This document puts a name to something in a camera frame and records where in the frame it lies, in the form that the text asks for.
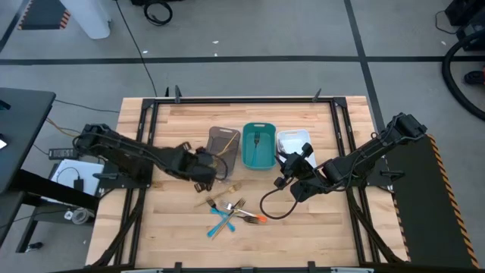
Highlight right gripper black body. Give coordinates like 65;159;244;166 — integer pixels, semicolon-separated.
274;143;329;202

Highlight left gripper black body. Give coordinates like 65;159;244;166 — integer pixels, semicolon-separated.
166;142;220;193

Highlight white plastic bin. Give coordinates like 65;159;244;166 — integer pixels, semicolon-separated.
276;129;318;170

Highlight teal plastic bin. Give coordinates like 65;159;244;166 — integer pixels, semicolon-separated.
241;121;277;171

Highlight grey translucent plastic bin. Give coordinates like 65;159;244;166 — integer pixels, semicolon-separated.
206;126;242;179

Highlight white paper sheet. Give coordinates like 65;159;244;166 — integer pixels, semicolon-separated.
50;158;105;196

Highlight black platform hazard striped edge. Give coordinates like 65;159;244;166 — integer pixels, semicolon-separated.
385;133;480;269

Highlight black power adapter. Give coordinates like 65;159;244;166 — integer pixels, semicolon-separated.
48;147;79;161

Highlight black desk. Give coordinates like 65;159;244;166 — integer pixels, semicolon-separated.
0;87;100;254

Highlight black mat hazard stripes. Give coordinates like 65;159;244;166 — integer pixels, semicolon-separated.
17;0;72;31

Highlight black equipment box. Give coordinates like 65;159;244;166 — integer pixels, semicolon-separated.
443;0;485;52

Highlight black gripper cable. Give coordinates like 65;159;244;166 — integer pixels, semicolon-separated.
259;187;304;221

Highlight black aluminium table frame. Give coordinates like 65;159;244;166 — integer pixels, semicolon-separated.
89;85;409;273

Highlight long black floor cable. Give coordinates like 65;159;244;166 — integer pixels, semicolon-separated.
114;0;158;98

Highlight yellow floor cable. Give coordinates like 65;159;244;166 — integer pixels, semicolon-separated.
45;116;83;140

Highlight coiled black cable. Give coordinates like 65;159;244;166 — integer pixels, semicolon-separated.
142;0;174;27

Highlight black corrugated hose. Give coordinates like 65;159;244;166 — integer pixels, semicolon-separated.
441;29;485;122

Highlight white post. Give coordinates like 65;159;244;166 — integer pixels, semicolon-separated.
59;0;112;40

